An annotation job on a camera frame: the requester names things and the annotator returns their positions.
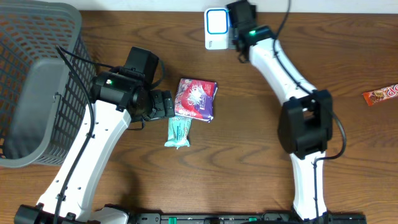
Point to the orange brown wafer bar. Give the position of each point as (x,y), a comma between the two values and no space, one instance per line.
(375,96)

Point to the red purple snack bag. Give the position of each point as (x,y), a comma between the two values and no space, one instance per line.
(194,99)

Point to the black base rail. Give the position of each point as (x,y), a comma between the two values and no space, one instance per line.
(217,218)

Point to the teal snack packet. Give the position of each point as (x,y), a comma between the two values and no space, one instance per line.
(178,131)

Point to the white barcode scanner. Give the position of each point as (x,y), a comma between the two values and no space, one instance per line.
(216,21)

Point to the grey plastic mesh basket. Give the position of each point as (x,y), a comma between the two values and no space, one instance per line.
(45,66)

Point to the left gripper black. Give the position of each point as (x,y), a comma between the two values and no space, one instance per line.
(168,103)

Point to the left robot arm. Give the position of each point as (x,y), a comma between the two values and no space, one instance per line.
(117,100)

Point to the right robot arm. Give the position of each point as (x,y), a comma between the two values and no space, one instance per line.
(305,125)

